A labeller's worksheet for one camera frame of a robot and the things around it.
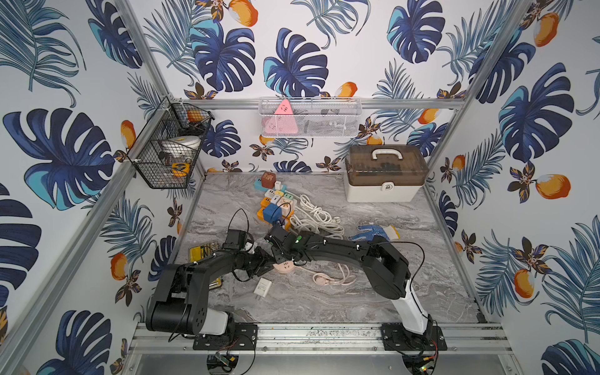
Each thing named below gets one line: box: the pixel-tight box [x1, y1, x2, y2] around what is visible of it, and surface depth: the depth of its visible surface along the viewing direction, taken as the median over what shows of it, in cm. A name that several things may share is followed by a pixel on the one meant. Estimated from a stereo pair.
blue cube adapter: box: [263, 203, 283, 223], surface depth 100 cm
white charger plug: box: [253, 277, 272, 301], surface depth 85 cm
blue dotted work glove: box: [348, 225, 390, 242], surface depth 102 cm
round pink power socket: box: [272, 260, 296, 274], surface depth 89 cm
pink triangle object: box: [262, 99, 299, 135], surface depth 92 cm
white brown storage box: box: [343, 144, 429, 203], surface depth 100 cm
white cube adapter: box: [276, 196, 293, 217], surface depth 102 cm
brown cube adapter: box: [260, 171, 277, 190], surface depth 111 cm
